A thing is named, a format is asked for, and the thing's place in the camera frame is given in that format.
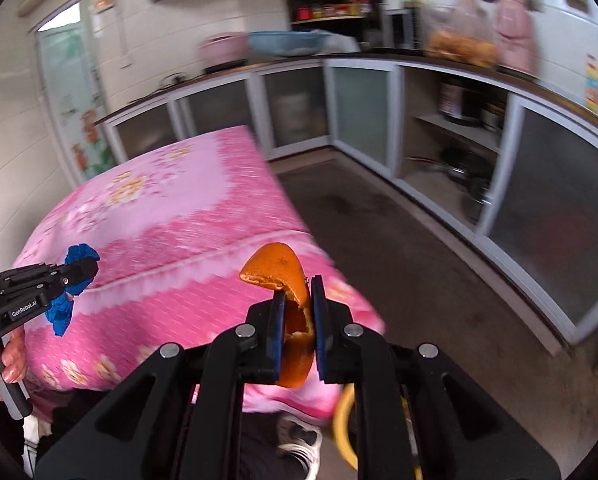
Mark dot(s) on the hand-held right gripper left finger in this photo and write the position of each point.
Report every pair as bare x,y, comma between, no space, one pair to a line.
280,340

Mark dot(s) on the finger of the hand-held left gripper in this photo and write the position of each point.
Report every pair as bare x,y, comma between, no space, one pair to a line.
81,272

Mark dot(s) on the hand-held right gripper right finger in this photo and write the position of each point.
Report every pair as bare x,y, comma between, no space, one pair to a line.
318,330

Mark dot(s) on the blue paper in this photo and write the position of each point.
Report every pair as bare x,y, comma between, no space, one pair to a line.
59,315

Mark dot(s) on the orange peel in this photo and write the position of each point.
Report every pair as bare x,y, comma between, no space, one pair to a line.
279,265

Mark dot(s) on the person's left hand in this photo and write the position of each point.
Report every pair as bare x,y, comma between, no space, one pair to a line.
16,355

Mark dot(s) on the white shoe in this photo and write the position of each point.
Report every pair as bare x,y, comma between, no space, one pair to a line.
299,440

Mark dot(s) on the pink floral tablecloth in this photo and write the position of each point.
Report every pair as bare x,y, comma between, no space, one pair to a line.
179,210

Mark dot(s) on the door with floral film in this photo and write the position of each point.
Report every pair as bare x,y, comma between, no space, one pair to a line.
74,100

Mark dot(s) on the frying pan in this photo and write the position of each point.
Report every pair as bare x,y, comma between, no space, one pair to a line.
454,165

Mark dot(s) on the white kitchen counter cabinets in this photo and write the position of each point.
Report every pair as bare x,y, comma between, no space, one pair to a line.
359,110

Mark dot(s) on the pink basin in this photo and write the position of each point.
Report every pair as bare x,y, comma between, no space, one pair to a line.
224,50

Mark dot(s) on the blue basin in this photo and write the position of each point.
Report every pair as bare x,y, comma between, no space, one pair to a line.
289,42

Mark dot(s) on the plastic bag of oranges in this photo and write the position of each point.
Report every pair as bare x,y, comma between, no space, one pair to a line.
459,45

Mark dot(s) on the dark spice shelf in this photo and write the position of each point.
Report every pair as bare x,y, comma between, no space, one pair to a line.
334,7

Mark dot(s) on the pink hanging cloth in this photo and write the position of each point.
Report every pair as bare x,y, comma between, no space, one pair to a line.
514,25

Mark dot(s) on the colourful wall chart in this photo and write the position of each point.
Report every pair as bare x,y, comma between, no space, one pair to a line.
596,82

